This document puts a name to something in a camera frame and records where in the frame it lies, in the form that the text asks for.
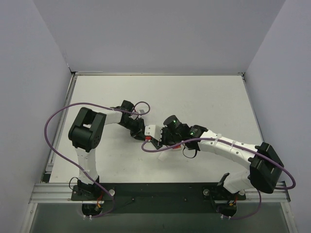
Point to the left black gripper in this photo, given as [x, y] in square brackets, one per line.
[137, 131]

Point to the white red remote control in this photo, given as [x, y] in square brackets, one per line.
[177, 147]

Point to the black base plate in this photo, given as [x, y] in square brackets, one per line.
[153, 198]

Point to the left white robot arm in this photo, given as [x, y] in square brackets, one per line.
[86, 133]

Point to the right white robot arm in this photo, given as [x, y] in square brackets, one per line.
[262, 166]

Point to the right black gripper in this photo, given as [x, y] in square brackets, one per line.
[160, 141]

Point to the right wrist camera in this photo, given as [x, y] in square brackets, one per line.
[154, 131]

